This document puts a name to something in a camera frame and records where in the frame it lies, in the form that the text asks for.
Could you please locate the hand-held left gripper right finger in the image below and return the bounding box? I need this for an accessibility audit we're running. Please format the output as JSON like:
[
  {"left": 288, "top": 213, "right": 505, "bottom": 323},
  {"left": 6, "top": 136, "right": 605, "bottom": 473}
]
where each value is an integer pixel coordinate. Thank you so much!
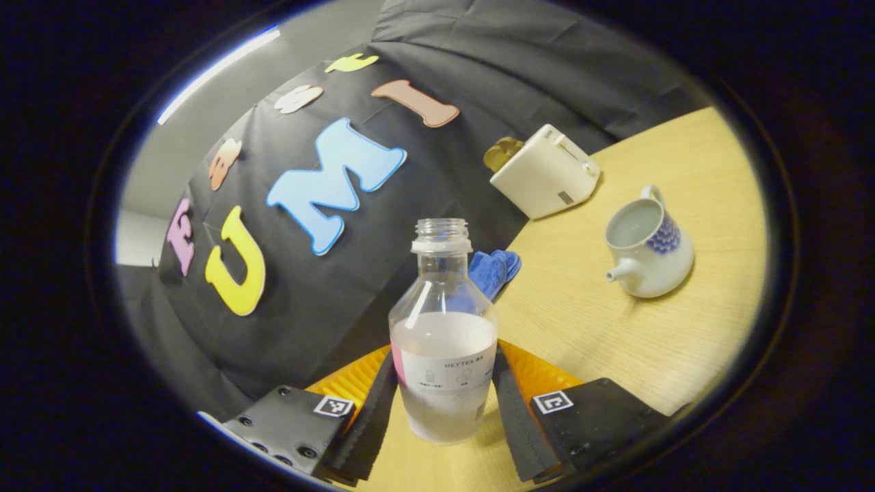
[{"left": 491, "top": 340, "right": 691, "bottom": 484}]

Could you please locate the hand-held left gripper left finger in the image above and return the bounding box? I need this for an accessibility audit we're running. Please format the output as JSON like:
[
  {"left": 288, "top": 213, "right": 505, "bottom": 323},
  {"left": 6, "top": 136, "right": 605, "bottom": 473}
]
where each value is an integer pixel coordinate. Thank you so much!
[{"left": 222, "top": 345, "right": 399, "bottom": 487}]

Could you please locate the clear plastic water bottle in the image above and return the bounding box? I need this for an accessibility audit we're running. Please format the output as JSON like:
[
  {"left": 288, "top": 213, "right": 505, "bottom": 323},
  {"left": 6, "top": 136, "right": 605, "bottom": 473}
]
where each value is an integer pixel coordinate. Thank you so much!
[{"left": 388, "top": 218, "right": 500, "bottom": 445}]

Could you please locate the white blue teacup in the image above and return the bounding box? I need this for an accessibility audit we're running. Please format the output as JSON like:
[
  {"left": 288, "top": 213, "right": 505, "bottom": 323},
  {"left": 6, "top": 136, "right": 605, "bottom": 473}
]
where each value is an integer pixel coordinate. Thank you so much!
[{"left": 606, "top": 184, "right": 695, "bottom": 299}]

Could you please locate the blue folded towel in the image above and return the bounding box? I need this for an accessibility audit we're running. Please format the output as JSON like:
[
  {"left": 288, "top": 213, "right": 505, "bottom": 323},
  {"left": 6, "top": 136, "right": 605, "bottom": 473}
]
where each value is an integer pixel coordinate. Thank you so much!
[{"left": 468, "top": 249, "right": 522, "bottom": 301}]

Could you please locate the white toaster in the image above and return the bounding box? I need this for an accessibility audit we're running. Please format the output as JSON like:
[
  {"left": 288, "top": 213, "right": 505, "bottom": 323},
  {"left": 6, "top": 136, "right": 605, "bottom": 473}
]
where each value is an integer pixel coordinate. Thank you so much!
[{"left": 489, "top": 124, "right": 602, "bottom": 220}]

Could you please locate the black backdrop cloth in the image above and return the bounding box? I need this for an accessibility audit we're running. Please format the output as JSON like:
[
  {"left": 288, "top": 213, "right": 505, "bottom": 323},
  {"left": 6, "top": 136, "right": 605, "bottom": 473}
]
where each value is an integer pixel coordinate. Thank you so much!
[{"left": 116, "top": 0, "right": 712, "bottom": 421}]

